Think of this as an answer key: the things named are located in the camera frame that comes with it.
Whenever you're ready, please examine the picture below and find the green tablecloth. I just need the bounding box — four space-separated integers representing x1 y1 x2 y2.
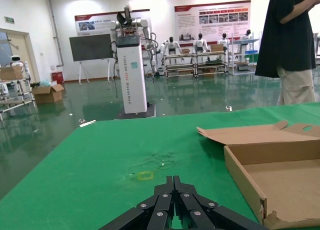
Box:
0 102 320 230

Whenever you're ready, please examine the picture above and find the white shelf with blue trays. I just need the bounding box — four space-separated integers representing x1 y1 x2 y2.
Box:
228 38 261 75

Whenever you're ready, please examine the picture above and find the dark screen on stand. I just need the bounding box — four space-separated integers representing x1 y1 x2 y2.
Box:
69 34 115 84

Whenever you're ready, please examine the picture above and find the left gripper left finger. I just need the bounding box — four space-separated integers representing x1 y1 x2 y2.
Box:
99 176 175 230

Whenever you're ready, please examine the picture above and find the tube frame workbench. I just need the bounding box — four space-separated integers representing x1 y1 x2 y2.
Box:
194 51 229 77
162 53 197 78

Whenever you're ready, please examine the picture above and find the person in black shirt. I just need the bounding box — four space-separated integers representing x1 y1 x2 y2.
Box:
254 0 320 105

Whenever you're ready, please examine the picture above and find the small white round-headed robot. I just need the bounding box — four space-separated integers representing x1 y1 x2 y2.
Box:
9 55 30 74

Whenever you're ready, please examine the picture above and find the cardboard box on rack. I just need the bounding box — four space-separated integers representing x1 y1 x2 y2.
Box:
0 66 24 80

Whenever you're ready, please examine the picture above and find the large red-framed wall poster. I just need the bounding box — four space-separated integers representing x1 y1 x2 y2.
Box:
174 0 252 44

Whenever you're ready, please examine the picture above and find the red box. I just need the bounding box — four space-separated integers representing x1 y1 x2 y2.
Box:
51 71 65 85

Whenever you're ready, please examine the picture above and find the small red-framed wall poster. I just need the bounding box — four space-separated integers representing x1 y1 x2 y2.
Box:
74 9 151 37

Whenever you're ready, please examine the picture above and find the beige door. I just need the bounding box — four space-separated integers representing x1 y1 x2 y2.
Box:
0 28 38 83

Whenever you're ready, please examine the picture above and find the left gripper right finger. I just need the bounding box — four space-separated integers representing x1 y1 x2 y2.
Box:
173 175 268 230

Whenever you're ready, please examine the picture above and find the white humanoid robot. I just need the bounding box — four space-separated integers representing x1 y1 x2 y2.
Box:
240 29 254 50
217 33 231 50
161 37 181 54
192 33 210 53

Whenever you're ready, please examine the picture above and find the white tube rack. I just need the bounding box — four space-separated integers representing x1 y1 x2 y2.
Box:
0 77 38 115

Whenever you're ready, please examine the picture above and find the open cardboard box on floor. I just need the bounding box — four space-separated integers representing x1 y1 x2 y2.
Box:
31 84 65 104

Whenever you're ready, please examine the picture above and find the cardboard box with torn edge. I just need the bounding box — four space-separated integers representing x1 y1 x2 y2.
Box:
196 120 320 229

